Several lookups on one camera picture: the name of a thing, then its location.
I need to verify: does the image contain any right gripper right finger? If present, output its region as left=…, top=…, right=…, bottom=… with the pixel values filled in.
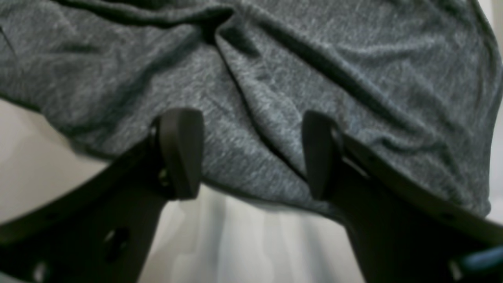
left=302, top=110, right=503, bottom=283

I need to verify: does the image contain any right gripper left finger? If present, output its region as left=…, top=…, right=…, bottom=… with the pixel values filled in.
left=1, top=108, right=204, bottom=283

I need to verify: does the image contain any grey t-shirt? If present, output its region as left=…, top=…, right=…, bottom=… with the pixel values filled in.
left=1, top=0, right=502, bottom=217

